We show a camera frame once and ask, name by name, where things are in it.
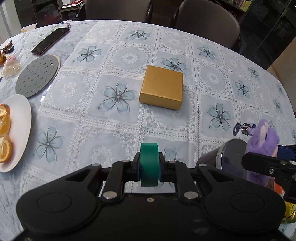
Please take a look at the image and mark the green tape roll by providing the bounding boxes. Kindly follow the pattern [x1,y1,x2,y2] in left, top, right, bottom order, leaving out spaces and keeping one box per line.
[139,143,159,187]

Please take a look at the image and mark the purple plush doll keychain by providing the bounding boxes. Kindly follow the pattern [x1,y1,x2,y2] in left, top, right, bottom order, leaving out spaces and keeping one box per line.
[232,118,280,187]

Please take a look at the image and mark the red floral tin wooden lid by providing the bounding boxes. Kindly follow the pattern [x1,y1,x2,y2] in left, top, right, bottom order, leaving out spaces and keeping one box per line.
[267,179,284,197]

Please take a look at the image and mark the yellow zip pouch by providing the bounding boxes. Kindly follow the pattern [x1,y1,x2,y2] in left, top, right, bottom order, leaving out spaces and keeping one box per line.
[281,201,296,223]

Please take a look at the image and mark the dark candle jar silver lid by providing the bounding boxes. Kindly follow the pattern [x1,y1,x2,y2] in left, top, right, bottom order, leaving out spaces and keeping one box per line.
[197,138,247,179]

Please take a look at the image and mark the floral lace tablecloth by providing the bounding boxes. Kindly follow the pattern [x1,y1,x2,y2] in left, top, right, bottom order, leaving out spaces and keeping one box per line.
[16,20,295,240]

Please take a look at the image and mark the gold cardboard box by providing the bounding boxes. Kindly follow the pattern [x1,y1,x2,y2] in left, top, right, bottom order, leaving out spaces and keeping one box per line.
[139,65,183,110]

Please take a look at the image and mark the orange slices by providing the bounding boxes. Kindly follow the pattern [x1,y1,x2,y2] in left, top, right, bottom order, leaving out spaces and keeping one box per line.
[0,104,12,163]

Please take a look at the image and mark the white plate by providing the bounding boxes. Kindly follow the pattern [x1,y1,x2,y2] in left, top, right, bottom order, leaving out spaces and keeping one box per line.
[1,94,32,173]

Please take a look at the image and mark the grey oval silicone mat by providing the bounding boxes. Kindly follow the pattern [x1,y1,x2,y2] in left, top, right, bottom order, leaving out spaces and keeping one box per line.
[15,55,61,98]

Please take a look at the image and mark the dark bookshelf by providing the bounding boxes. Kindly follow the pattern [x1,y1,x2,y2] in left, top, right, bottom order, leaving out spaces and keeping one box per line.
[214,0,295,69]

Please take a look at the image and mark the amber trinkets on table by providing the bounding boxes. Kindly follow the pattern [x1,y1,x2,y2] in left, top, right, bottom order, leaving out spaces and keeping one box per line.
[1,40,21,77]

